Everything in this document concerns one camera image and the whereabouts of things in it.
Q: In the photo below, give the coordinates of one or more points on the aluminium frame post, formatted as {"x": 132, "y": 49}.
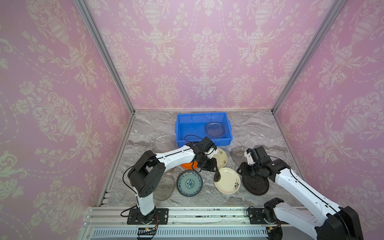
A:
{"x": 319, "y": 35}
{"x": 101, "y": 46}

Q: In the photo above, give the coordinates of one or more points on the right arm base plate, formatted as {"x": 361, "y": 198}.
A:
{"x": 260, "y": 216}

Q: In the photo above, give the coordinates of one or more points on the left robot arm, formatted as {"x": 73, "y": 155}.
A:
{"x": 145, "y": 175}

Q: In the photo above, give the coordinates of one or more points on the black round plate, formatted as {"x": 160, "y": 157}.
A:
{"x": 257, "y": 186}

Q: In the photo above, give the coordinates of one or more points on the brown transparent glass plate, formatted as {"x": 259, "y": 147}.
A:
{"x": 170, "y": 170}

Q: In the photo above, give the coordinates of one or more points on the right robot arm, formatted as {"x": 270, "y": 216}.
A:
{"x": 326, "y": 219}

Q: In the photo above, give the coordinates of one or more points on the right aluminium frame post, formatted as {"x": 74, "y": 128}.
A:
{"x": 319, "y": 35}

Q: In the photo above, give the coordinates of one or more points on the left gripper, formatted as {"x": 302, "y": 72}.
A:
{"x": 211, "y": 166}

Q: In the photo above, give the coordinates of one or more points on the cream plate with black patch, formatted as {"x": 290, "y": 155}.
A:
{"x": 230, "y": 181}

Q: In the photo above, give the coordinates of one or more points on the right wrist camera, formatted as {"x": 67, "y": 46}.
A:
{"x": 248, "y": 156}

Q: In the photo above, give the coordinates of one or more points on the aluminium mounting rail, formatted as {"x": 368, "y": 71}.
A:
{"x": 203, "y": 223}

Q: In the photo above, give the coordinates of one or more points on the blue plastic bin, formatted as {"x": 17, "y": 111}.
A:
{"x": 191, "y": 128}

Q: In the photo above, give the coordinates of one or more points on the blue patterned ceramic plate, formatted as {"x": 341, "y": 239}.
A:
{"x": 189, "y": 183}

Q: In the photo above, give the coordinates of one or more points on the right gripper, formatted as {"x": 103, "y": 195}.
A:
{"x": 250, "y": 171}

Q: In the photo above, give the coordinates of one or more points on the orange plastic plate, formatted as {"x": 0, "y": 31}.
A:
{"x": 190, "y": 166}

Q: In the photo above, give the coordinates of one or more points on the clear grey glass plate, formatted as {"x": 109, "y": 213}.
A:
{"x": 165, "y": 188}

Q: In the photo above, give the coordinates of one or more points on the cream floral plate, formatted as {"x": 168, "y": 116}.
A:
{"x": 221, "y": 158}

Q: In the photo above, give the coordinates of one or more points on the grey transparent glass plate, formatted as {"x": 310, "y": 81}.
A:
{"x": 238, "y": 155}

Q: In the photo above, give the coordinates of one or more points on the left aluminium frame post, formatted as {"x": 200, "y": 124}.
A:
{"x": 101, "y": 46}

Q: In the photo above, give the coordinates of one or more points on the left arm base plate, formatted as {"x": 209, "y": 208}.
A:
{"x": 155, "y": 217}

